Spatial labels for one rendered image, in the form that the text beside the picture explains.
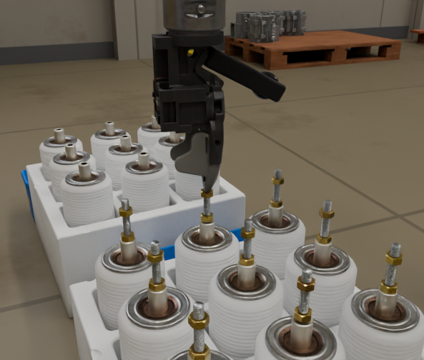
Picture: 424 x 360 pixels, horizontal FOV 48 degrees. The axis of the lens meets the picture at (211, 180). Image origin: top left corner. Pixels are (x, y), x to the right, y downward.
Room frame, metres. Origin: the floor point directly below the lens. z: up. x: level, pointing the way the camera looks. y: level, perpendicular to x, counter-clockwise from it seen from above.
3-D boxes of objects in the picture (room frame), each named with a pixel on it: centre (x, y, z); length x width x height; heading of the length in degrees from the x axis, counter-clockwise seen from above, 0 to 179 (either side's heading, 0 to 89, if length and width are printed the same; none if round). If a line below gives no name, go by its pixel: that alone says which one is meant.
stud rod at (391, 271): (0.45, -0.20, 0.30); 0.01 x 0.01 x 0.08
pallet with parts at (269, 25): (3.77, -0.76, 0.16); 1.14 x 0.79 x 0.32; 110
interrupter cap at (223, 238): (0.61, 0.01, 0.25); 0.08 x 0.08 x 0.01
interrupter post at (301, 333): (0.40, -0.09, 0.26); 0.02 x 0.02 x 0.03
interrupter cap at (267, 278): (0.50, -0.04, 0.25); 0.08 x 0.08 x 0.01
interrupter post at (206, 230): (0.61, 0.01, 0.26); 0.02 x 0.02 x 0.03
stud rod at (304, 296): (0.40, -0.09, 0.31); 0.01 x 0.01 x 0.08
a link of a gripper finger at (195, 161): (0.59, 0.02, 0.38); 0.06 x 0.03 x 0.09; 103
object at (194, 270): (0.61, 0.01, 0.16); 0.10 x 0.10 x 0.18
